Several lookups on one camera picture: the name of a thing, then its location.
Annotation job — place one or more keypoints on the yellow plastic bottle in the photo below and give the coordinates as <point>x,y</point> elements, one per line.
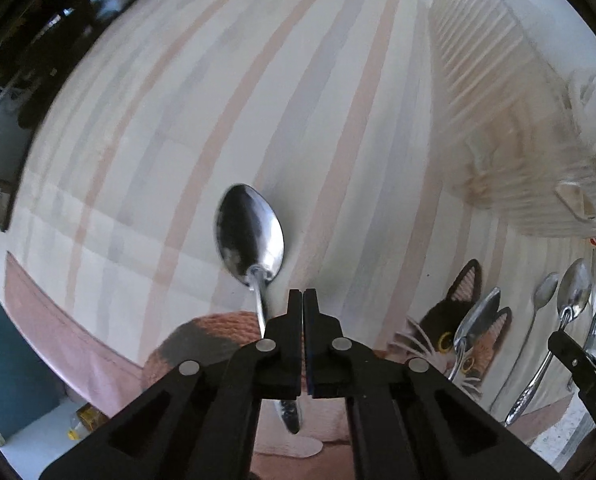
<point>87,422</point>

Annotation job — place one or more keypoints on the striped cat print tablecloth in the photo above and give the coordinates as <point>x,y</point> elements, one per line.
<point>177,110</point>

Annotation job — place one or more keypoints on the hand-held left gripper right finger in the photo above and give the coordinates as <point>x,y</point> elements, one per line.
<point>320,340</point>

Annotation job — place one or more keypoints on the black gas stove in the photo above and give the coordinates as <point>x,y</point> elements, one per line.
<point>52,10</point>

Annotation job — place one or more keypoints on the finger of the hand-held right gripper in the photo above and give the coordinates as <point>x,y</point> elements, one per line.
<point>585,375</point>

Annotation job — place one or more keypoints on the teal cabinet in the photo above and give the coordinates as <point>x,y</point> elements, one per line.
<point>7,360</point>

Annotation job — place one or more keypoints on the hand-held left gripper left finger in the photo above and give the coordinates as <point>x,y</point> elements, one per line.
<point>288,340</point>

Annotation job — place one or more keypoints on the clear plastic storage container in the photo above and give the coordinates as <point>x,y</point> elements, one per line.
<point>503,110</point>

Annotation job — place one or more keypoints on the steel spoon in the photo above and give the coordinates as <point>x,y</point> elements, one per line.
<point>575,282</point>
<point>478,315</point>
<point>547,292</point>
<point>250,235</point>

